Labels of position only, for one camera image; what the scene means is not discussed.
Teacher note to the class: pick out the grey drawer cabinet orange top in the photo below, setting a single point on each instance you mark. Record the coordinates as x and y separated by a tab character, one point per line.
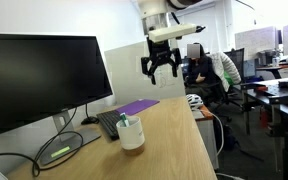
206	133

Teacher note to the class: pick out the silver monitor stand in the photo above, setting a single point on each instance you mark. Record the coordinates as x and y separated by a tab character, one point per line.
64	140

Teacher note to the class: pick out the black keyboard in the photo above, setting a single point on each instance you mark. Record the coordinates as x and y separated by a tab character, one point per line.
110	123

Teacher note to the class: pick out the white cup with cork base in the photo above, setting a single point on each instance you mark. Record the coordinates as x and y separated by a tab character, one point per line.
131	136

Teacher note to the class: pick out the black mesh chair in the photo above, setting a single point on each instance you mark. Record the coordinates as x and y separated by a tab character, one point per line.
236	60

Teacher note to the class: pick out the seated person in dark clothes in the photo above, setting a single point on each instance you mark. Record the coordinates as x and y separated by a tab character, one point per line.
200	71

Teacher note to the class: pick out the black computer mouse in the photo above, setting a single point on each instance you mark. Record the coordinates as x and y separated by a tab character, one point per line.
90	120

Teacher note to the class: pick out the black workbench table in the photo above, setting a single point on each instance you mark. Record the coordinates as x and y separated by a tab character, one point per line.
277	93

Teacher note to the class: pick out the white bicycle helmet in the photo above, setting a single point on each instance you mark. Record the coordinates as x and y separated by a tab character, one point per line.
194	100

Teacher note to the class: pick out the black computer monitor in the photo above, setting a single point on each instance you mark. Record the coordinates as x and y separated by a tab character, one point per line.
40	80

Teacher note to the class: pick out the green and white marker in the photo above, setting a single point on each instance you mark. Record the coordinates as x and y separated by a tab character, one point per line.
124	119

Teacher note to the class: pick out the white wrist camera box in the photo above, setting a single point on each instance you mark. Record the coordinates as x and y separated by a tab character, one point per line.
172	32

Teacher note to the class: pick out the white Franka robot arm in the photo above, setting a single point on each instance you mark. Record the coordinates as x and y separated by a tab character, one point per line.
154	9

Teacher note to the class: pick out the purple mat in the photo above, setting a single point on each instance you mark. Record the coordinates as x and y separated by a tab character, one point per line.
138	106

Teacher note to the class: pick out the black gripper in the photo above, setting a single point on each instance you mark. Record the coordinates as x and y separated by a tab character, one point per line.
160	51

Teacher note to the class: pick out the black office chair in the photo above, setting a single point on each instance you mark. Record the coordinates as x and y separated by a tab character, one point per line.
222	96

